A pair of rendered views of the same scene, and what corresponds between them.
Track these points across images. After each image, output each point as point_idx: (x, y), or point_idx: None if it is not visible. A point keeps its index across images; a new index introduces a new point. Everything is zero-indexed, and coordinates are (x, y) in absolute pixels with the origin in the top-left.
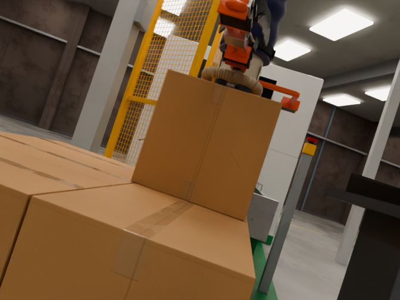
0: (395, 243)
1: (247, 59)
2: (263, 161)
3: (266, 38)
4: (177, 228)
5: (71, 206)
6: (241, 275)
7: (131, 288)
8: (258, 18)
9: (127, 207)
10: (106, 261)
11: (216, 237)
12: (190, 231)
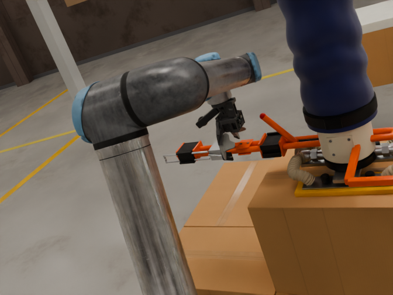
0: None
1: (261, 154)
2: (262, 250)
3: (221, 154)
4: (189, 260)
5: (181, 235)
6: None
7: None
8: (231, 130)
9: (204, 243)
10: None
11: (191, 274)
12: (190, 264)
